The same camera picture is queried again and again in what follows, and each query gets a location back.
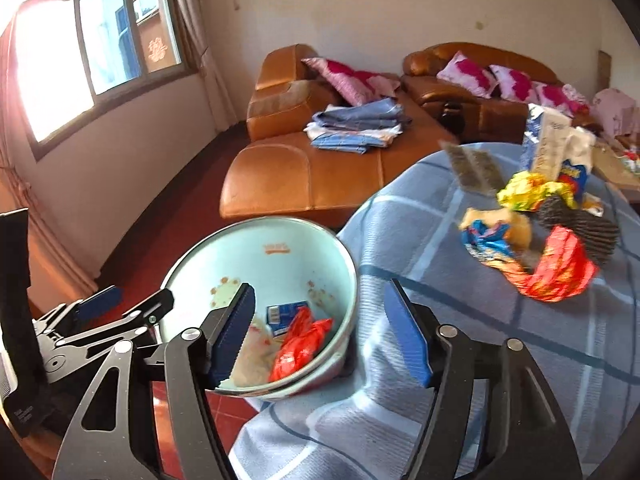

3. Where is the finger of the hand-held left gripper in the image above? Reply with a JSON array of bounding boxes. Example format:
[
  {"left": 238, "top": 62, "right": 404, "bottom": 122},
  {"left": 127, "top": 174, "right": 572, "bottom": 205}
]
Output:
[
  {"left": 120, "top": 290, "right": 175, "bottom": 328},
  {"left": 75, "top": 286, "right": 124, "bottom": 320}
]

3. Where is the folded blue plaid bedding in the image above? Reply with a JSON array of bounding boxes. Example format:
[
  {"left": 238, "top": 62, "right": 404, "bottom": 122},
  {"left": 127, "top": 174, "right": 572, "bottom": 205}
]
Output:
[{"left": 305, "top": 97, "right": 413, "bottom": 156}]

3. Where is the light green cartoon print bin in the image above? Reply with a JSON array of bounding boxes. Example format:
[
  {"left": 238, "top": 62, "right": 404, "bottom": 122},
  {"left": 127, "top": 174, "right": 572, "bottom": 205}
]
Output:
[{"left": 159, "top": 216, "right": 360, "bottom": 401}]

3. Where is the clear plastic bag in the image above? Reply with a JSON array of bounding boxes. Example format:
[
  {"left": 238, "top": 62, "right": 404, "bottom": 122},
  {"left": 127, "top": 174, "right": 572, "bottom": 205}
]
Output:
[{"left": 234, "top": 315, "right": 282, "bottom": 387}]

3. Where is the pink cloth covered furniture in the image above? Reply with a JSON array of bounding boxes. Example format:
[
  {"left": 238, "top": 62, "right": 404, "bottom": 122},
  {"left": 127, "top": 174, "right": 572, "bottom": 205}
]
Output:
[{"left": 591, "top": 87, "right": 640, "bottom": 136}]

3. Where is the black ribbed paper liner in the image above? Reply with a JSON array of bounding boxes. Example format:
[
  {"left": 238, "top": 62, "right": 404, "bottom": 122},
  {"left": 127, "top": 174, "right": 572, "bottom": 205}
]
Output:
[{"left": 536, "top": 194, "right": 622, "bottom": 269}]

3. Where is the blue plaid tablecloth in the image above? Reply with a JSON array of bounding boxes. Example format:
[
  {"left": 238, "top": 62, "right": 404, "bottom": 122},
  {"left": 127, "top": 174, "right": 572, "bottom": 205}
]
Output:
[{"left": 227, "top": 142, "right": 640, "bottom": 480}]

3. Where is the pink floral pillow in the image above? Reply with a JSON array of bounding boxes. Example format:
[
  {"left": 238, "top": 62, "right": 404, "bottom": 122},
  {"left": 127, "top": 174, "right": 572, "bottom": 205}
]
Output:
[
  {"left": 436, "top": 51, "right": 497, "bottom": 99},
  {"left": 488, "top": 64, "right": 539, "bottom": 102},
  {"left": 301, "top": 56, "right": 402, "bottom": 107},
  {"left": 531, "top": 81, "right": 576, "bottom": 112}
]

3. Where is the white bag blue red label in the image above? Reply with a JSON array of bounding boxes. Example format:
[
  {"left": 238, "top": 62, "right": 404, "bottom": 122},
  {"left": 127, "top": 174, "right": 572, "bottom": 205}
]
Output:
[{"left": 559, "top": 126, "right": 597, "bottom": 208}]

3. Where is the blue orange snack wrapper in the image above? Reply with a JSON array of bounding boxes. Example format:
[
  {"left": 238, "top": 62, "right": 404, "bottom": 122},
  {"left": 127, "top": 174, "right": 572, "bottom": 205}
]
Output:
[{"left": 460, "top": 219, "right": 521, "bottom": 267}]

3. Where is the small white yellow packet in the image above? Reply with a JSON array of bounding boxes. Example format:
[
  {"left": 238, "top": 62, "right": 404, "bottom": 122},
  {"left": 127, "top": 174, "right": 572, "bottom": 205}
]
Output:
[{"left": 581, "top": 194, "right": 607, "bottom": 219}]

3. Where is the window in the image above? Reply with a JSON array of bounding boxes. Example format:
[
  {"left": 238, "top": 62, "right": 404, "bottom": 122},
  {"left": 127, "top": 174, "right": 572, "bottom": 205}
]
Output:
[{"left": 0, "top": 0, "right": 193, "bottom": 161}]

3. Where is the red wrapper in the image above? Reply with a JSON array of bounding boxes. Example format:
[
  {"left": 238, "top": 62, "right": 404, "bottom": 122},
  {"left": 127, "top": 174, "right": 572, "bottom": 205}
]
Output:
[
  {"left": 504, "top": 225, "right": 599, "bottom": 304},
  {"left": 269, "top": 306, "right": 334, "bottom": 384}
]

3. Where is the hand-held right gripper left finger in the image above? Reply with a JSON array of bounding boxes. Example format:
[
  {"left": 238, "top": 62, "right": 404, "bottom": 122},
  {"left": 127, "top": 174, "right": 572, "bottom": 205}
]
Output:
[{"left": 52, "top": 282, "right": 256, "bottom": 480}]

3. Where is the brown leather chaise sofa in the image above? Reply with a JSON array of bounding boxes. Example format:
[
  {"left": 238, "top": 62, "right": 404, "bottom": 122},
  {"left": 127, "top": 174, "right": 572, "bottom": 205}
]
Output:
[{"left": 220, "top": 44, "right": 458, "bottom": 221}]

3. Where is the blue snack box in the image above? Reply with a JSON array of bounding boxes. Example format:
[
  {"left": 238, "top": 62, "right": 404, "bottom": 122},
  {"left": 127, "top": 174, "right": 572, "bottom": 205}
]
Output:
[{"left": 265, "top": 300, "right": 309, "bottom": 337}]

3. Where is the crumpled pink cloth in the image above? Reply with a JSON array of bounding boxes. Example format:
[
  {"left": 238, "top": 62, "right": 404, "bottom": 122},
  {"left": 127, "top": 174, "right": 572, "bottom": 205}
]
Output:
[{"left": 562, "top": 82, "right": 592, "bottom": 112}]

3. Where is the white blue milk carton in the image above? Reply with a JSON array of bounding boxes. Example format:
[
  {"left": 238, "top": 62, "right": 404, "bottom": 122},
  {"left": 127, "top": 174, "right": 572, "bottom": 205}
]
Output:
[{"left": 519, "top": 104, "right": 572, "bottom": 182}]

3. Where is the yellow plastic bag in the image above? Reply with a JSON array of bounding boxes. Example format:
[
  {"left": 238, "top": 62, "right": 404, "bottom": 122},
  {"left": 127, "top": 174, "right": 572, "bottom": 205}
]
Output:
[{"left": 496, "top": 170, "right": 582, "bottom": 212}]

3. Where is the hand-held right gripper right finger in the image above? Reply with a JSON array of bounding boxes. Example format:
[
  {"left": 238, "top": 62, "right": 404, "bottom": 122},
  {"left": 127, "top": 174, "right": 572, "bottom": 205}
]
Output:
[{"left": 384, "top": 278, "right": 583, "bottom": 480}]

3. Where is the beige curtain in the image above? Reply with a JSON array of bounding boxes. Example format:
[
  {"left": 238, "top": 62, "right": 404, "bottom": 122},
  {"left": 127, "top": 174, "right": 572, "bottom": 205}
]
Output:
[{"left": 172, "top": 0, "right": 238, "bottom": 131}]

